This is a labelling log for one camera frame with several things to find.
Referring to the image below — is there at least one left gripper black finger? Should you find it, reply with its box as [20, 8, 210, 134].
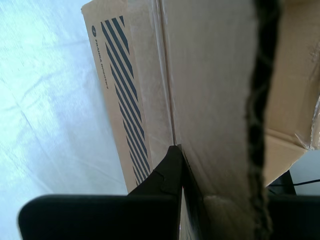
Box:
[17, 144, 185, 240]
[266, 194, 320, 240]

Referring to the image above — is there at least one brown cardboard box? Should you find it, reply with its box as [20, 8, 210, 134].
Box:
[80, 0, 320, 240]

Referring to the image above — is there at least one dark desk with white cover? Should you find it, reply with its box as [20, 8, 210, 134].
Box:
[0, 0, 131, 240]

